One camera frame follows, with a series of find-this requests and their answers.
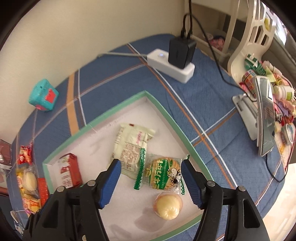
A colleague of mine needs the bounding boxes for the yellow cake roll packet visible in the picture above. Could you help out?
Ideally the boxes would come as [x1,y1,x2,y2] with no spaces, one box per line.
[16,168,25,196]

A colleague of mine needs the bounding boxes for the green rimmed white tray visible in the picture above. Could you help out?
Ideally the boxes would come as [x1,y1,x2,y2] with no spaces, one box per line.
[43,91,211,240]

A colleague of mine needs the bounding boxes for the white jelly pudding cup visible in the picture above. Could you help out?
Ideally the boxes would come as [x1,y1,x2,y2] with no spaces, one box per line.
[153,192,183,220]

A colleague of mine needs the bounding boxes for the teal toy house box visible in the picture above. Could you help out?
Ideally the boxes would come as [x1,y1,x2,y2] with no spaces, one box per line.
[28,79,59,112]

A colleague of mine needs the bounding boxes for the red patterned packet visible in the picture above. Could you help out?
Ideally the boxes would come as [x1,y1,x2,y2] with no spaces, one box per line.
[37,178,50,206]

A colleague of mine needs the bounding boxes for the pink flower bouquet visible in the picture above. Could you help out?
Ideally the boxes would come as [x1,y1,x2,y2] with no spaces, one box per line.
[0,139,12,170]

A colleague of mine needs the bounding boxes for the green striped bun packet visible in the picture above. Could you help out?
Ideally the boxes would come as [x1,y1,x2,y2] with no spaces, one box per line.
[133,149,185,195]

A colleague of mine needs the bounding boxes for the colourful clutter pile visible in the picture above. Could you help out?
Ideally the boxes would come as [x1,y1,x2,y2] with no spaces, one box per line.
[240,53,296,167]

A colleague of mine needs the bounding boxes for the dark red snack packet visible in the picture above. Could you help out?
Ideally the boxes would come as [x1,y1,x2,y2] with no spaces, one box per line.
[58,153,83,189]

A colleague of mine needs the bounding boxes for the red cartoon snack bag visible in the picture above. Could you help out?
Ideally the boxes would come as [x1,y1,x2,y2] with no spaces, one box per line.
[17,143,33,165]

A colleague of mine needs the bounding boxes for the smartphone on white stand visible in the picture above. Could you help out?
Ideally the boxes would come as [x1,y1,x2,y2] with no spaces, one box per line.
[232,76,275,157]

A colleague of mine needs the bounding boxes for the orange swiss roll packet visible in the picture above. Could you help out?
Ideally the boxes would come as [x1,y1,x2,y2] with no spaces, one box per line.
[22,194,42,216]

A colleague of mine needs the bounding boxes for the white bun clear bag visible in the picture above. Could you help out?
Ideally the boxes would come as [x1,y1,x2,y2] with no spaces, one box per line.
[23,166,39,196]

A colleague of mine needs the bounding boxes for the blue plaid tablecloth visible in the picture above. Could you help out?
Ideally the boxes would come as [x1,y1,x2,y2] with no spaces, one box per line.
[11,50,285,216]

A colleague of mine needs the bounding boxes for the cream white snack packet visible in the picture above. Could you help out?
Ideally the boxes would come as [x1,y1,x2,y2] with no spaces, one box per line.
[111,123,156,180]

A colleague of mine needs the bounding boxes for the black power adapter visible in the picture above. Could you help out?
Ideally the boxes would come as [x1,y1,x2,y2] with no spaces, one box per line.
[168,36,196,69]

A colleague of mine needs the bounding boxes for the white power strip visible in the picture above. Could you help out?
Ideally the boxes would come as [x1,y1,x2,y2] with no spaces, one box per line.
[147,49,195,84]

